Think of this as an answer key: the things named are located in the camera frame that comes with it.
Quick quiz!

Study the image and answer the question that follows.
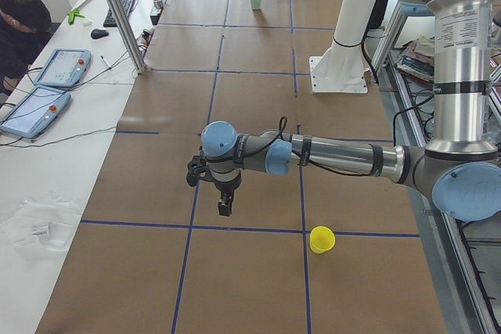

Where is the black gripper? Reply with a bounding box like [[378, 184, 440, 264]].
[[211, 171, 241, 216]]

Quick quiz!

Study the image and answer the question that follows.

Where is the yellow plastic cup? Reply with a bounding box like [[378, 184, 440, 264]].
[[309, 226, 336, 254]]

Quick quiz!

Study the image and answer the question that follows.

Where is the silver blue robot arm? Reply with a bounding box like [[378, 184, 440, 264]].
[[187, 0, 500, 221]]

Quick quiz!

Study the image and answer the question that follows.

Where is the stack of books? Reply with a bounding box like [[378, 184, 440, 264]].
[[396, 36, 434, 82]]

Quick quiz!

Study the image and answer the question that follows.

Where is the clear plastic bag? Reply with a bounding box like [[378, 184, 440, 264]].
[[1, 196, 84, 260]]

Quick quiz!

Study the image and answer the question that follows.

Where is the black white marker pen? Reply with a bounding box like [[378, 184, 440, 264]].
[[100, 55, 112, 70]]

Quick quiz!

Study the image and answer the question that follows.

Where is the upper teach pendant tablet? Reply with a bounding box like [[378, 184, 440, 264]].
[[34, 48, 92, 88]]

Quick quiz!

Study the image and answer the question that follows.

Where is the teach pendant tablet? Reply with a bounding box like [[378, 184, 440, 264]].
[[34, 48, 92, 88], [1, 85, 71, 138]]

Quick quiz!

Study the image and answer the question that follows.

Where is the lower teach pendant tablet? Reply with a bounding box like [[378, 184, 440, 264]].
[[1, 85, 71, 138]]

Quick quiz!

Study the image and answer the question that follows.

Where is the dark computer mouse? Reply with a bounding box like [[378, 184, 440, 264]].
[[90, 28, 109, 40]]

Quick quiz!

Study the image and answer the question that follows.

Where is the black keyboard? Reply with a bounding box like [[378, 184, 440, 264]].
[[103, 0, 135, 28]]

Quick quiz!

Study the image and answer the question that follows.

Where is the green plastic tool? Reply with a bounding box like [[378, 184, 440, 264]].
[[67, 8, 85, 25]]

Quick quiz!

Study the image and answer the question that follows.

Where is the seated person dark hair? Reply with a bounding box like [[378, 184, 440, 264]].
[[1, 0, 52, 95]]

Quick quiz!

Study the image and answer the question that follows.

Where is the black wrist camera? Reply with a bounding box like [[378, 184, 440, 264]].
[[186, 155, 208, 187]]

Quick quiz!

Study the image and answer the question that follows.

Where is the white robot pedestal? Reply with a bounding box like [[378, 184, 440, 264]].
[[309, 0, 376, 94]]

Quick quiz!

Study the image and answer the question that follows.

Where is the aluminium frame post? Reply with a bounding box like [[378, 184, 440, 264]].
[[106, 0, 146, 74]]

